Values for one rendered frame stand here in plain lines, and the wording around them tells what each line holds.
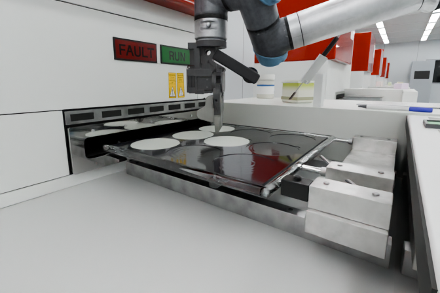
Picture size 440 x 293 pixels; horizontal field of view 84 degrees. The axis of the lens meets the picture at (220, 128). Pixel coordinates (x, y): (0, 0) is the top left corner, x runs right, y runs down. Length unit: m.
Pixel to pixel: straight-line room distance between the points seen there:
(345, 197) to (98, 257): 0.29
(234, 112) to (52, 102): 0.48
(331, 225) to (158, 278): 0.20
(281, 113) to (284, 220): 0.39
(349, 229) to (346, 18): 0.42
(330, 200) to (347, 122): 0.37
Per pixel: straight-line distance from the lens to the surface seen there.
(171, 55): 0.70
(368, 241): 0.31
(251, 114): 0.74
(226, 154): 0.44
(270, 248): 0.35
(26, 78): 0.54
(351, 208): 0.31
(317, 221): 0.32
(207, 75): 0.55
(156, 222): 0.41
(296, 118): 0.69
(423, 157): 0.29
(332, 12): 0.60
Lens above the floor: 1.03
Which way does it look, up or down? 10 degrees down
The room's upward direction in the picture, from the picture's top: straight up
